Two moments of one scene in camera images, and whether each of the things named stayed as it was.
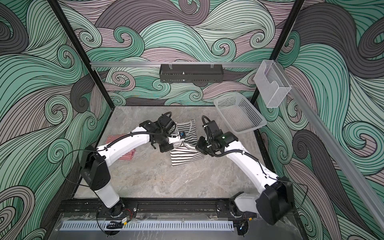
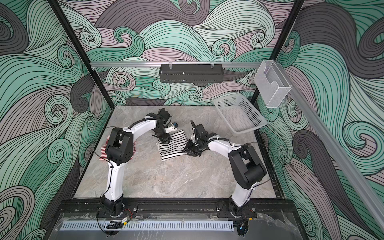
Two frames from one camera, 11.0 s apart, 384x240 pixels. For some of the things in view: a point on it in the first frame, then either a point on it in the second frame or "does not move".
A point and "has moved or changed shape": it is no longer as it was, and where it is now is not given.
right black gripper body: (207, 146) to (194, 148)
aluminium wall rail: (176, 64) does not move
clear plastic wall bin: (272, 83) does not move
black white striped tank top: (185, 150) has moved or changed shape
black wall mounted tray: (191, 73) does not move
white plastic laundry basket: (239, 114) does not move
